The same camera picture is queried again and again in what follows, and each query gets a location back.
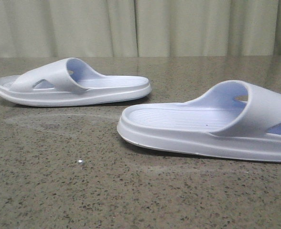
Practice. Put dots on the pale green curtain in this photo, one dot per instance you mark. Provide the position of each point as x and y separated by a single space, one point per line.
139 28

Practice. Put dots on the light blue slipper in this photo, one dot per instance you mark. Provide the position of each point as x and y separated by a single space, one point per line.
234 119
71 82

